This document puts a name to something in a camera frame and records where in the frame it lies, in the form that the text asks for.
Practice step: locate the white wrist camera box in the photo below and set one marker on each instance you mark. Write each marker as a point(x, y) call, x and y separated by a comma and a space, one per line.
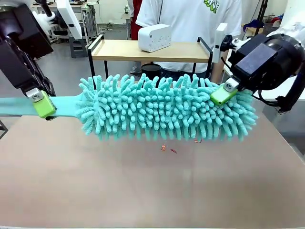
point(70, 19)
point(219, 40)

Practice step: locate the red paper scrap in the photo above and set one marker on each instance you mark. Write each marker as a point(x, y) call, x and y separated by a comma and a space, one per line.
point(173, 151)

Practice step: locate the black tripod pole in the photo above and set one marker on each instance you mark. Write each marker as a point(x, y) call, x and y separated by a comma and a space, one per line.
point(262, 12)

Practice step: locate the black cylindrical container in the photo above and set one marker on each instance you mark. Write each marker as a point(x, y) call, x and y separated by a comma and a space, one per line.
point(150, 69)

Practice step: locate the small orange paper scrap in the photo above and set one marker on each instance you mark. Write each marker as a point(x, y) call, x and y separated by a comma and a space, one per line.
point(197, 141)
point(163, 148)

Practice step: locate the person torso white t-shirt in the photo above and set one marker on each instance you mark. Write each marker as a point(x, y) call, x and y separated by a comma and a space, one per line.
point(190, 21)

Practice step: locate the teal chenille duster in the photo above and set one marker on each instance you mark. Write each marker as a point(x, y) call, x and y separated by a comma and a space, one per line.
point(166, 107)

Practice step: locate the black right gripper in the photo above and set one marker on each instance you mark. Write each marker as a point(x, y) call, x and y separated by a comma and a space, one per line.
point(269, 64)

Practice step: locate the two-tier wooden metal-frame shelf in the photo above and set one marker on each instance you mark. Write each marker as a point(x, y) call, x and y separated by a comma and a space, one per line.
point(119, 51)

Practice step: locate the dark mesh basket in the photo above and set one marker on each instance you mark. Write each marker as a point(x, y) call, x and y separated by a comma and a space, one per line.
point(274, 21)

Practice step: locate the person in red shirt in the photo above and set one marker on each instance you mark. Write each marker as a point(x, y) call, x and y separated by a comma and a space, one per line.
point(134, 16)

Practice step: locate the black metal stand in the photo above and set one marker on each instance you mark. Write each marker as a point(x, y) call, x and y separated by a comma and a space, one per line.
point(3, 130)

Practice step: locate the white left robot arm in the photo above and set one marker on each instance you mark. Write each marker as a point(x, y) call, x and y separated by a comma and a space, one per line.
point(44, 20)

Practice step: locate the white power socket box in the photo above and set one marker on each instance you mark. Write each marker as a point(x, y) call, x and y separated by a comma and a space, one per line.
point(155, 37)

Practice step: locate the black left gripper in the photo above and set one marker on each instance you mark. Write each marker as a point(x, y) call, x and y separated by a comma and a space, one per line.
point(16, 47)

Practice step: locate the white frame workbench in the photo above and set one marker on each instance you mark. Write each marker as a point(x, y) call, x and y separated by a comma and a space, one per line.
point(89, 21)

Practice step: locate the grey plastic step stool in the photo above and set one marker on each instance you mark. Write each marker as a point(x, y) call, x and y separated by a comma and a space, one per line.
point(79, 48)

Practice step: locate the blue cloth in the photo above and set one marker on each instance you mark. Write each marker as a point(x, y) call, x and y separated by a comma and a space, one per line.
point(252, 23)

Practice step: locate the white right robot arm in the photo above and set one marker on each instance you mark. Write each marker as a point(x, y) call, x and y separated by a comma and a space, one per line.
point(290, 23)

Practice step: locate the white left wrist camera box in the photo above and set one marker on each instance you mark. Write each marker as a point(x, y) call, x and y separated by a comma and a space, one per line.
point(70, 19)

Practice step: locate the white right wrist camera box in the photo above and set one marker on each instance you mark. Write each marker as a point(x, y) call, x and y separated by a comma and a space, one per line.
point(219, 40)

